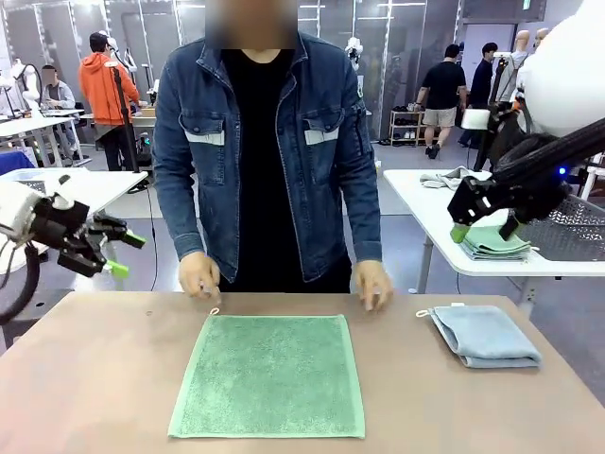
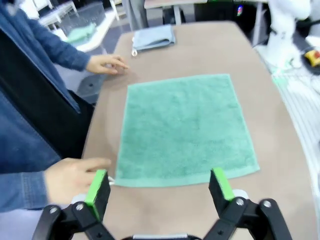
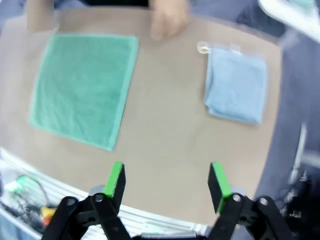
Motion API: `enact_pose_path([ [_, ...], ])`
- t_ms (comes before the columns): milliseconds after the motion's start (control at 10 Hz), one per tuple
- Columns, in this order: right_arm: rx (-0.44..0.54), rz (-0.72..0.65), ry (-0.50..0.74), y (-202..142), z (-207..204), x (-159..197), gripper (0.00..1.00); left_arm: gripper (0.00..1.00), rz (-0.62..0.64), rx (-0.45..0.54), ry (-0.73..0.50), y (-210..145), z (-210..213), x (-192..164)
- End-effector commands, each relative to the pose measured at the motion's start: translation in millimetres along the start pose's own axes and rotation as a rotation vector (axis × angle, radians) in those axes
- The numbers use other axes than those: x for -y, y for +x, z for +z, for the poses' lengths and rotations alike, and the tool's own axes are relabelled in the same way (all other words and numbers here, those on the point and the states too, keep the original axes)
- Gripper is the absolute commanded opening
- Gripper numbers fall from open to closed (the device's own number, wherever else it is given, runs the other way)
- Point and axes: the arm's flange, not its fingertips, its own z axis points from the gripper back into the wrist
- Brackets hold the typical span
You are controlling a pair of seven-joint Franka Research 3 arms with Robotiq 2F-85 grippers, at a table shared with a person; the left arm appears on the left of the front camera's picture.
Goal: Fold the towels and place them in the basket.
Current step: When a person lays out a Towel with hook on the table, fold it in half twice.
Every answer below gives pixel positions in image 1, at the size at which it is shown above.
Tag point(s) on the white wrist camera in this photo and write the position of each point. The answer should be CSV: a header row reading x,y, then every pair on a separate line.
x,y
61,191
475,118

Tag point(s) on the person's left forearm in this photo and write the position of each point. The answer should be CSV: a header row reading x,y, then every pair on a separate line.
x,y
366,222

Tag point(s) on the seated person in grey jacket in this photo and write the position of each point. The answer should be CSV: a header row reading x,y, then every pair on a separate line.
x,y
59,99

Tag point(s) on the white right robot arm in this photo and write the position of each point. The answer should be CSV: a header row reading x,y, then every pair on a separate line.
x,y
567,71

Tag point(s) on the white side table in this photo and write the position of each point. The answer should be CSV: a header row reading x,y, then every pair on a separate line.
x,y
425,213

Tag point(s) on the person in navy top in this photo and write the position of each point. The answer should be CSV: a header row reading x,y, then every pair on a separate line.
x,y
482,80

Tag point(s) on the black tripod stand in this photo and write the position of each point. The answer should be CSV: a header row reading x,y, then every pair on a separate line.
x,y
124,118

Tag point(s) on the person's left hand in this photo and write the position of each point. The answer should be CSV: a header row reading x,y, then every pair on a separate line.
x,y
373,284

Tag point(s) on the dark perforated basket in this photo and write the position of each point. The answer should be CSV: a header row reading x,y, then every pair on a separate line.
x,y
567,236

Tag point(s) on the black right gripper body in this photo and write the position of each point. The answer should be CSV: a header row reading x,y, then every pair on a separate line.
x,y
529,201

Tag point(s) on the person in denim jacket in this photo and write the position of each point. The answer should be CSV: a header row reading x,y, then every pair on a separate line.
x,y
264,142

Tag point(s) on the mannequin in grey top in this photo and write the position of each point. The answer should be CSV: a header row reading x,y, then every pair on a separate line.
x,y
522,52

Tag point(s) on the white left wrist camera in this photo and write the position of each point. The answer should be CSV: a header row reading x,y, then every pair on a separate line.
x,y
61,191

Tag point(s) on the blue towel with loop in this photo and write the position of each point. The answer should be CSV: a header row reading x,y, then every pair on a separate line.
x,y
491,340

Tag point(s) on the person in black t-shirt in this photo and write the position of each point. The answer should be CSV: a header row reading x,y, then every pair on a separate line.
x,y
442,85

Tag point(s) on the crumpled grey cloth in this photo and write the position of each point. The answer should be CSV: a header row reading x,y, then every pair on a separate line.
x,y
444,179

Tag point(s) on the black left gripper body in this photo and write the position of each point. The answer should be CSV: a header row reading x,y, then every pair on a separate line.
x,y
59,222

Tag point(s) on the stacked green towel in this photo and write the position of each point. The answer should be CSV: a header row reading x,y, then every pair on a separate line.
x,y
484,239

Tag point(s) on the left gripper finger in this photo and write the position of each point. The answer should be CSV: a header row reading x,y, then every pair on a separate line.
x,y
118,229
90,262

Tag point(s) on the blue fabric bundle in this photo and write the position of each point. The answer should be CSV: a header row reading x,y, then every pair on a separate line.
x,y
14,161

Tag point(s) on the person's right forearm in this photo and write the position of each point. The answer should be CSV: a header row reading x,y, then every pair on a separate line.
x,y
182,222

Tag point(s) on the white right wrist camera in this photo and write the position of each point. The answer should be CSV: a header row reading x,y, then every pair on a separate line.
x,y
475,118

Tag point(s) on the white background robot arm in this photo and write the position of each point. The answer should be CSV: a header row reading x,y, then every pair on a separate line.
x,y
28,85

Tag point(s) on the person's right hand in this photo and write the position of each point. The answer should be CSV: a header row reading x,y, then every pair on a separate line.
x,y
201,276

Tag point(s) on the person in orange hoodie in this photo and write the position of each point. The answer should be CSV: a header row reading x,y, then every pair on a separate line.
x,y
97,90

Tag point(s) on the wooden shelf rack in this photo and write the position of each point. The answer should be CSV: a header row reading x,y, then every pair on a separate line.
x,y
406,128

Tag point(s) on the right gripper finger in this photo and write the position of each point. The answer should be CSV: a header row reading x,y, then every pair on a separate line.
x,y
513,228
470,203

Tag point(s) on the green towel with loop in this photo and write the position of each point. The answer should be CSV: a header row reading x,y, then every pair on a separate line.
x,y
267,373

